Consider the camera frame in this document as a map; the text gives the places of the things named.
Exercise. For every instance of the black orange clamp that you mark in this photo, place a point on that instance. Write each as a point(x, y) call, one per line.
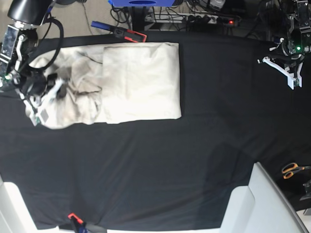
point(80, 226)
point(120, 32)

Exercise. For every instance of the blue box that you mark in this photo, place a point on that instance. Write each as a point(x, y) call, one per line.
point(141, 3)

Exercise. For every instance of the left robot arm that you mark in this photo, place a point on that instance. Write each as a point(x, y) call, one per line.
point(289, 23)

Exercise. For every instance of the black orange clamp top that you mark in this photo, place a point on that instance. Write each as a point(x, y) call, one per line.
point(120, 32)

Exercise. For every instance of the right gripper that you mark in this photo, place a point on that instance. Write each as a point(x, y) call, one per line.
point(37, 92)

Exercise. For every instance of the black table cloth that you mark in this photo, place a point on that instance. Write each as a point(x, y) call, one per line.
point(168, 174)

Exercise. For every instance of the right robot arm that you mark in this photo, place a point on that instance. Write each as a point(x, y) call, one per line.
point(20, 40)

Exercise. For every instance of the white power strip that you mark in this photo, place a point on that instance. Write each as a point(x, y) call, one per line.
point(158, 17)

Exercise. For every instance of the black orange clamp bottom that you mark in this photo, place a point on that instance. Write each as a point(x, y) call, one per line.
point(80, 226)

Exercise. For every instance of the cream white T-shirt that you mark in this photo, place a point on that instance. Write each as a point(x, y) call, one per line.
point(116, 83)

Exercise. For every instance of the black camera pole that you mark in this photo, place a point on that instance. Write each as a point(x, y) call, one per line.
point(138, 18)

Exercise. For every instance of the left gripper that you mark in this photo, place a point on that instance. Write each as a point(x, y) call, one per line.
point(286, 60)

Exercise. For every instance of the grey white chair left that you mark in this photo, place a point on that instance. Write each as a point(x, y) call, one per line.
point(14, 215)

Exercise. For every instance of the orange handled scissors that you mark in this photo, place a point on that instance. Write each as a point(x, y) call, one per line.
point(290, 169)

